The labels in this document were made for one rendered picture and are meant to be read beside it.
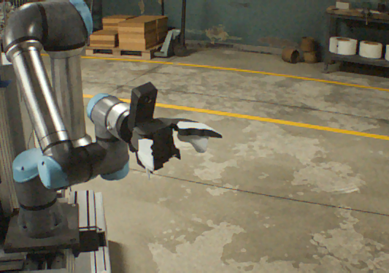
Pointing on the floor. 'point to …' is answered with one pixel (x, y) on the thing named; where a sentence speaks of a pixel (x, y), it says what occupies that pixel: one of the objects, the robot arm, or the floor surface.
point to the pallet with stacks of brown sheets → (129, 36)
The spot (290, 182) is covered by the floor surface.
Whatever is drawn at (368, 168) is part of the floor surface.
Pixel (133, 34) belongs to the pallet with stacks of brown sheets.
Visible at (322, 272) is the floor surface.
